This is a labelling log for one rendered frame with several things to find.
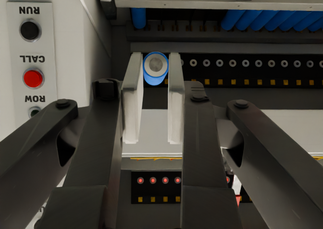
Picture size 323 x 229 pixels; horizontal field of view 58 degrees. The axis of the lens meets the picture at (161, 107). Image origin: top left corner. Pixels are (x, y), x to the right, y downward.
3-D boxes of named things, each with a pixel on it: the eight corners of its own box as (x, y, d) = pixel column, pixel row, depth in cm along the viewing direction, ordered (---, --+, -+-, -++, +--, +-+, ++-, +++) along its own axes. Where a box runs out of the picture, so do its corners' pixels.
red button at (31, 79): (22, 69, 27) (23, 87, 27) (40, 69, 27) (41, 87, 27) (27, 69, 28) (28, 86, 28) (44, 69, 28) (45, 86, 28)
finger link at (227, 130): (185, 120, 12) (257, 121, 12) (180, 80, 17) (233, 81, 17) (184, 150, 13) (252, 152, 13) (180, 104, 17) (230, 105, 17)
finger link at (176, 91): (168, 89, 13) (185, 89, 13) (168, 52, 20) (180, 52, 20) (167, 145, 15) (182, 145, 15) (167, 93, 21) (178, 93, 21)
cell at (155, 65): (168, 79, 26) (174, 69, 19) (150, 89, 26) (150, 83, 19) (157, 60, 26) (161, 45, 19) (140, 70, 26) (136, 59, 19)
